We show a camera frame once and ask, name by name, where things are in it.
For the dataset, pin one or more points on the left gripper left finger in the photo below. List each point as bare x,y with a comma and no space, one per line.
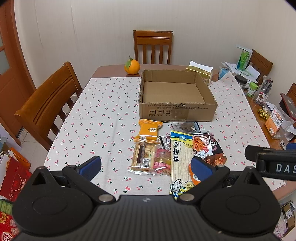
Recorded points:
79,177

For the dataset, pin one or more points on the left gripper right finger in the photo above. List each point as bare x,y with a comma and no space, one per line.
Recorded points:
211,177

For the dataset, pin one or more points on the brown orange crinkled snack bag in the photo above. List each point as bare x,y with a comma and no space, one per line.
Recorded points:
201,169

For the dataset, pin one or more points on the white small fish snack pouch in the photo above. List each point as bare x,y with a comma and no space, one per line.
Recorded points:
202,147

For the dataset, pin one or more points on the yellow blue fish strip pack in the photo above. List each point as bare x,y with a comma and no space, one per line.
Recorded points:
181,156

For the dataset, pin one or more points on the pink red snack packet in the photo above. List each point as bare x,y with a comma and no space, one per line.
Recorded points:
162,162

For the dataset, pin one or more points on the dark clear jerky pouch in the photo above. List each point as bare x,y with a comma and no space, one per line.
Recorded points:
189,127

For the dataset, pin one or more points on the clear cracker pack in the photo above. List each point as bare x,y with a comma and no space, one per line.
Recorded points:
143,157

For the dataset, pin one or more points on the orange snack packet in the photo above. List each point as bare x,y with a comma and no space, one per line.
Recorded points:
148,132

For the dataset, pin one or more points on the black red bull snack packet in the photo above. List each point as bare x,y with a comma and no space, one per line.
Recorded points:
216,149

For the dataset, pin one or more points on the small brown pig snack packet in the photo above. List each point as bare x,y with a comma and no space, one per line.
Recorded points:
165,142

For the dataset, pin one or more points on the orange white box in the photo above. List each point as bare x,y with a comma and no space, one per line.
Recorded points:
274,122

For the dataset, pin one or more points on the gold foil candies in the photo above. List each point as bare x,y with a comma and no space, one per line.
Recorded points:
263,113

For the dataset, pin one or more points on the cherry print tablecloth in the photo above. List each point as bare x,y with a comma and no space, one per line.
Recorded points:
104,122

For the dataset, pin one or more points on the red gift bags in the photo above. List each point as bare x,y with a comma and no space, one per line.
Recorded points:
15,171

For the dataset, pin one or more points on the glass jar with pens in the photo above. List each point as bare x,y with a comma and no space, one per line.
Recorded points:
262,93

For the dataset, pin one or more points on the left wooden chair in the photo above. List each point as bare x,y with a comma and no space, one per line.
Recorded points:
39,112

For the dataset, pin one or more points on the wooden chair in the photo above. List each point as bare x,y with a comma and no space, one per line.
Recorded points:
39,112
261,64
154,40

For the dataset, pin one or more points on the green lid bottle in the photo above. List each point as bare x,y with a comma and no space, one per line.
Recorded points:
252,89

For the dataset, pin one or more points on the dark lid glass jar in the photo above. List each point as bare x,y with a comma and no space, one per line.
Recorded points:
242,81

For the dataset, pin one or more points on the open cardboard box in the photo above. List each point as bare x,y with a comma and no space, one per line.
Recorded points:
175,95

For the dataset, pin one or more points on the pile of papers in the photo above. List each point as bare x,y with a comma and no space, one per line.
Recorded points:
249,73

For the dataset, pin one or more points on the right wooden chair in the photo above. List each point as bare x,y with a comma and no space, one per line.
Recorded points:
261,64

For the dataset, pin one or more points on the gold tissue box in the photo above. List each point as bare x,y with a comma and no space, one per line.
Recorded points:
206,72

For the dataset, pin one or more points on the light blue box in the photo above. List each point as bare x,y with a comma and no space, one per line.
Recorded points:
223,71

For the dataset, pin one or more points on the wooden glass door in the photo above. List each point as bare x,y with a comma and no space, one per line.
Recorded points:
16,82

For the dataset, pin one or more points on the green white carton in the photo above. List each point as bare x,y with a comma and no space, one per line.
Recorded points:
244,57

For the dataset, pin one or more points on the orange with green leaf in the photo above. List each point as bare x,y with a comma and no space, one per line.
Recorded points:
132,66

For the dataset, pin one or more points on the far wooden chair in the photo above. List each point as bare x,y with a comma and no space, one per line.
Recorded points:
154,40

